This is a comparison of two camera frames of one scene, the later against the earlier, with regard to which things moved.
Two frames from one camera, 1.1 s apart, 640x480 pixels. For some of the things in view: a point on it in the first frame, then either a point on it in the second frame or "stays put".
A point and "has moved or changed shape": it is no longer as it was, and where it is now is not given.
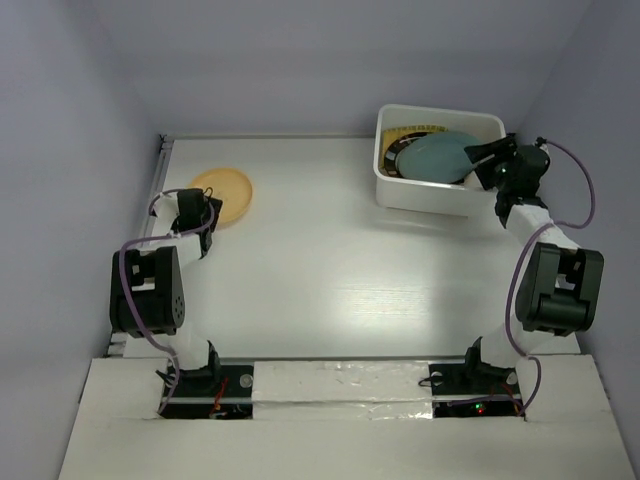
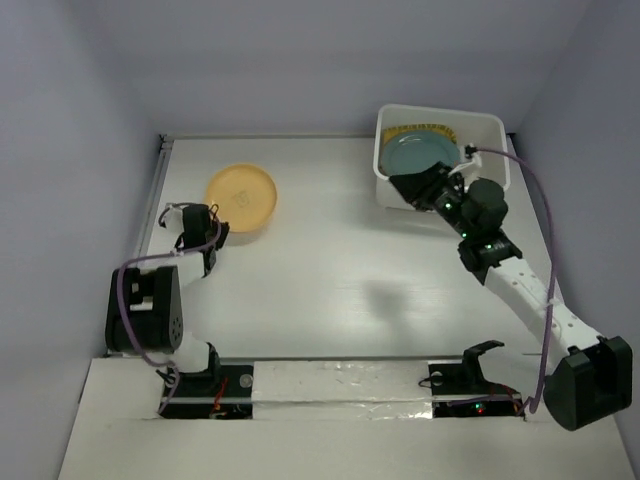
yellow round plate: x=230 y=186 has moved or changed shape
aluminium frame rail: x=118 y=341 stays put
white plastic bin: x=467 y=199 stays put
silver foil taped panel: x=340 y=390 stays put
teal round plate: x=437 y=157 has moved or changed shape
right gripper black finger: x=486 y=150 to x=416 y=186
